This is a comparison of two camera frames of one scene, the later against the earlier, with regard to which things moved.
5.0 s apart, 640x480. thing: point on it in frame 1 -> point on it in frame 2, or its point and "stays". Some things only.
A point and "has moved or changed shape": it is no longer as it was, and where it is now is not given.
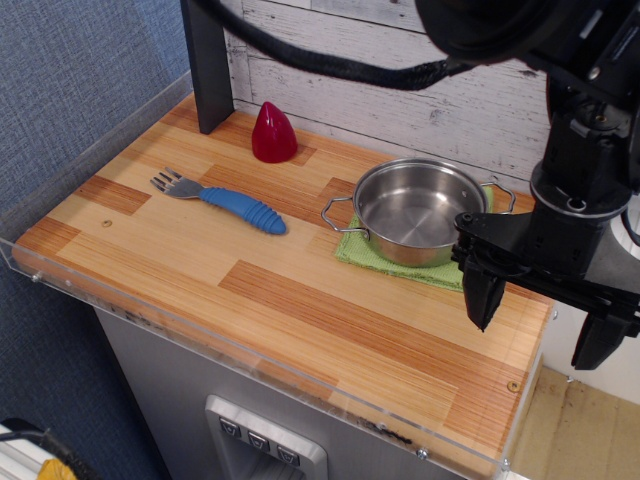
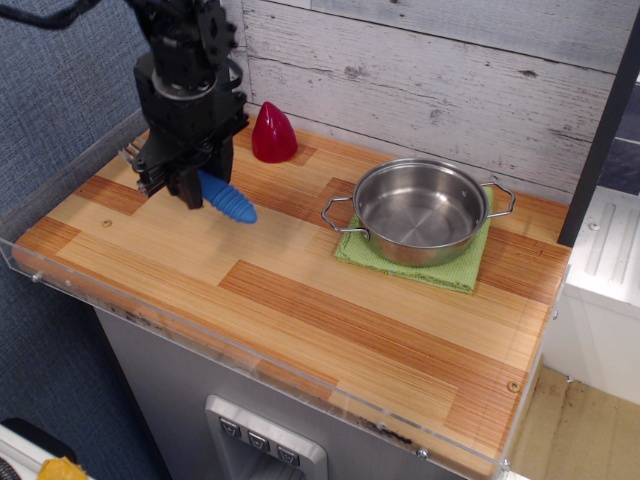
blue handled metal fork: (174, 185) has moved or changed shape
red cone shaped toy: (273, 138) stays
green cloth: (355, 249) stays
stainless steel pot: (408, 207) stays
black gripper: (553, 246) -> (184, 120)
